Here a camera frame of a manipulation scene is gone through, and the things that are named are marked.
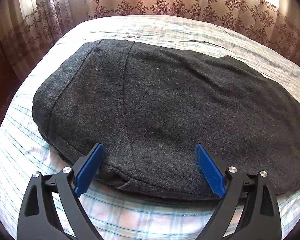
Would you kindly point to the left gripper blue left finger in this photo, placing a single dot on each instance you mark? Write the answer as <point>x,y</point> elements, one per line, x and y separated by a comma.
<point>38,217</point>

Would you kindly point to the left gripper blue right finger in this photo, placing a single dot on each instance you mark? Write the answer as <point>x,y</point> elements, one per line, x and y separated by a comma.
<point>247,209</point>

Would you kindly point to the dark grey pants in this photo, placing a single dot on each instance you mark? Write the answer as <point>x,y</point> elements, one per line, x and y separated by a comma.
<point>150,106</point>

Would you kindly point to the plaid bed sheet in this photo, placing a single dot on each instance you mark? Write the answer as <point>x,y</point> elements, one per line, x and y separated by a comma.
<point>115,215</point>

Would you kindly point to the patterned beige curtain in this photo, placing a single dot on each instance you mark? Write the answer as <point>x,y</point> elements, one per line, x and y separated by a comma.
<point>29,28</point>

